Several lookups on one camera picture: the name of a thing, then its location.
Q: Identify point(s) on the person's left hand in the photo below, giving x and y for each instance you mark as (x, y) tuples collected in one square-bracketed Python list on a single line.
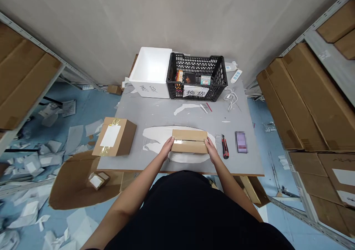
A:
[(165, 150)]

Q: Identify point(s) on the person's right hand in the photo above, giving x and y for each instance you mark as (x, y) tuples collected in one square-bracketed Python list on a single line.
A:
[(213, 151)]

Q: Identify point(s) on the small taped cardboard box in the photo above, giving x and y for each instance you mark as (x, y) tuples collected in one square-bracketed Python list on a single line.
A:
[(189, 140)]

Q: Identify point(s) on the red black utility knife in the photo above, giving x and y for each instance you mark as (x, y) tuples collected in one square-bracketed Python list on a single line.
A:
[(225, 148)]

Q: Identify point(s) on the smartphone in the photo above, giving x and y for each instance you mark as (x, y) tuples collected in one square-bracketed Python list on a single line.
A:
[(241, 141)]

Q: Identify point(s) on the clear plastic bag red strip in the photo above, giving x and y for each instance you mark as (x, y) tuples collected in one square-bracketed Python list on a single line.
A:
[(205, 107)]

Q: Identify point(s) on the cardboard box with white label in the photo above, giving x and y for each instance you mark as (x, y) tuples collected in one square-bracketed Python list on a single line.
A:
[(122, 139)]

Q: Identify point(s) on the white paper sign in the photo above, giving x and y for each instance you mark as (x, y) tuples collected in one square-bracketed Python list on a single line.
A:
[(195, 92)]

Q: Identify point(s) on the person's body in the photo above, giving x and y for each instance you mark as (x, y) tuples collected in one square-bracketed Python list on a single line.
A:
[(191, 214)]

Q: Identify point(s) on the teal small packet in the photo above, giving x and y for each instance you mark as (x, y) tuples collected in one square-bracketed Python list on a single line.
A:
[(205, 80)]

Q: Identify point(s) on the tiny labelled cardboard box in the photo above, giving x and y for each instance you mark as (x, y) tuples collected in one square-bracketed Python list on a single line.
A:
[(98, 180)]

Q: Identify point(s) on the orange book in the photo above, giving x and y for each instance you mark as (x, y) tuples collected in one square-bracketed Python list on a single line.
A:
[(179, 76)]

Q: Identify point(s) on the dark book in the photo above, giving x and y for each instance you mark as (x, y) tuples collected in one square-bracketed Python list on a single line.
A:
[(190, 78)]

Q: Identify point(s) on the white foam box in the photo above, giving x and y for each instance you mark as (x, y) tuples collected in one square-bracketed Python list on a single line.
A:
[(151, 75)]

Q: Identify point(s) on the small plain cardboard box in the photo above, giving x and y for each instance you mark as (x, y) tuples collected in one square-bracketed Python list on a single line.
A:
[(114, 89)]

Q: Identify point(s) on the black plastic crate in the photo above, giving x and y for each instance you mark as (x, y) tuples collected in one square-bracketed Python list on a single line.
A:
[(213, 67)]

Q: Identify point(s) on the white tag with blue print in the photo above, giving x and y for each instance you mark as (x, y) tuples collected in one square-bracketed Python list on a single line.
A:
[(231, 66)]

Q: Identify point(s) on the large open cardboard box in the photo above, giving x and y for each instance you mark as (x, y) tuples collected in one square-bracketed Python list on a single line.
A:
[(75, 186)]

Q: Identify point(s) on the white floor power strip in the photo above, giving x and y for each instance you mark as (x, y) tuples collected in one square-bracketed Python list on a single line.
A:
[(88, 87)]

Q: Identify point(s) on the metal shelf with long cartons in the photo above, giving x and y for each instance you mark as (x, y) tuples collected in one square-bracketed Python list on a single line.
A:
[(310, 111)]

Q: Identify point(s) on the pile of torn paper scraps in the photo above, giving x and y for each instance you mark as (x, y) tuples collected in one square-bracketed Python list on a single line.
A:
[(30, 178)]

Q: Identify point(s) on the metal shelf with brown cartons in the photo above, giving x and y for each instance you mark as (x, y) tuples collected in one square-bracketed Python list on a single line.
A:
[(19, 78)]

